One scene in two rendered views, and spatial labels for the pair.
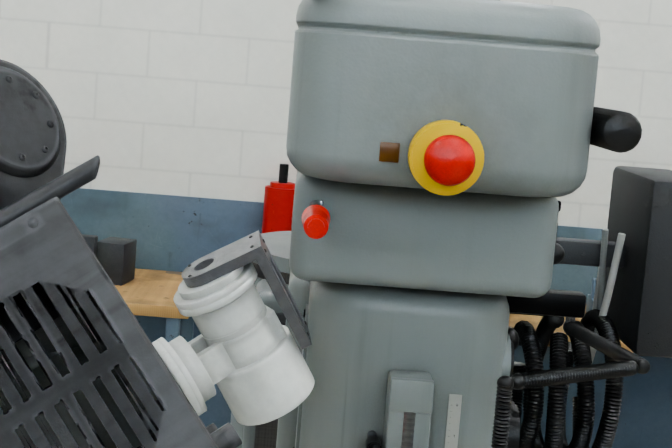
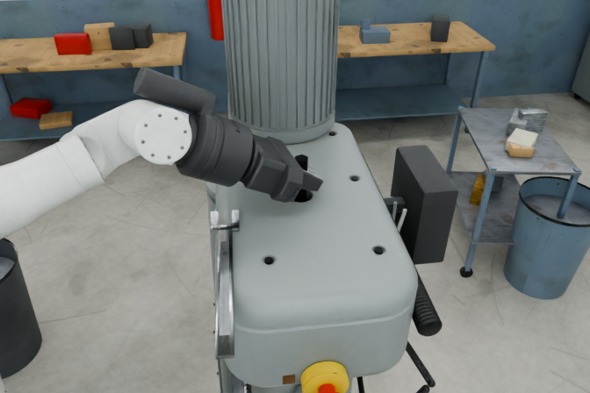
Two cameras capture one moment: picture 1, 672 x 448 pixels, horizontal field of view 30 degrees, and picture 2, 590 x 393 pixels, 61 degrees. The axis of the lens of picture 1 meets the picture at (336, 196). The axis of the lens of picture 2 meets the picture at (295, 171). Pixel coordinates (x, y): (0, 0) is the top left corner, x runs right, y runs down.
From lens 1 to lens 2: 0.80 m
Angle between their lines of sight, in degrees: 28
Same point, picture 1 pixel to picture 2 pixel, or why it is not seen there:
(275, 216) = (213, 2)
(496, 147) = (355, 366)
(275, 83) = not seen: outside the picture
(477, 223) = not seen: hidden behind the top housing
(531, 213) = not seen: hidden behind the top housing
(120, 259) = (145, 36)
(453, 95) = (327, 349)
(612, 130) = (424, 329)
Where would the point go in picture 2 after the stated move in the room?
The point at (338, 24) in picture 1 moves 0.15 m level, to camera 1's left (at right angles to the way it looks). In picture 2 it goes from (246, 326) to (115, 337)
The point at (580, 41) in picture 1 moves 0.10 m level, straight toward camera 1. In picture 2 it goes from (407, 305) to (418, 378)
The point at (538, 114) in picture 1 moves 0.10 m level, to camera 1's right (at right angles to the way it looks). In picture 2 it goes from (381, 348) to (457, 341)
